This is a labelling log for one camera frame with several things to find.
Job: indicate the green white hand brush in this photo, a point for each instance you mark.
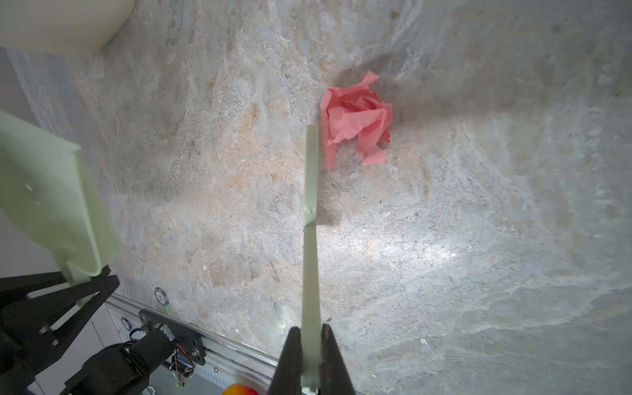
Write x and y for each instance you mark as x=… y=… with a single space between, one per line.
x=310 y=314

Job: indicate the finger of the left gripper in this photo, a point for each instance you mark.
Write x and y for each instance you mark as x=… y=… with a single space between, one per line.
x=58 y=327
x=16 y=289

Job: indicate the white bin yellow bag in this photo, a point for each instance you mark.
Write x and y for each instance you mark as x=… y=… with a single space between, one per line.
x=80 y=27

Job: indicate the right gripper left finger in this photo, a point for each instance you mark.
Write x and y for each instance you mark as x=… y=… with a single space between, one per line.
x=287 y=377

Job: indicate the aluminium rail frame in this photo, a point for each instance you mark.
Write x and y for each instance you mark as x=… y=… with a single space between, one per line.
x=223 y=362

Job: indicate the black round token on rail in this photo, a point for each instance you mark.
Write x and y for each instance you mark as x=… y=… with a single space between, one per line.
x=126 y=324

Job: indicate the left circuit board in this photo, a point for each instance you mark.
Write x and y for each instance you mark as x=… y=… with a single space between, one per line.
x=181 y=367

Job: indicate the red yellow mango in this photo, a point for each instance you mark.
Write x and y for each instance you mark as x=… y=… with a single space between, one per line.
x=239 y=389

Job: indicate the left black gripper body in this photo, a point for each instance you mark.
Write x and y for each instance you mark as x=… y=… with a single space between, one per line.
x=19 y=361

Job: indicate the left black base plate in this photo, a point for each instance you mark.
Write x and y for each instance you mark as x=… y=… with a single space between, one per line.
x=185 y=338

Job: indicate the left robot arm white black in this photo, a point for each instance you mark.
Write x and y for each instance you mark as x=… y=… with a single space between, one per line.
x=123 y=368

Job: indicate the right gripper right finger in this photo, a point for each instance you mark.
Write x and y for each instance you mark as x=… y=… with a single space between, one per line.
x=334 y=377

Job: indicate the light green dustpan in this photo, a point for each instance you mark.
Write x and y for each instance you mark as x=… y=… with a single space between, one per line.
x=49 y=195

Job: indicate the pink paper scrap upper left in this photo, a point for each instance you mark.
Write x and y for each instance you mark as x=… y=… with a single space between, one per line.
x=358 y=113

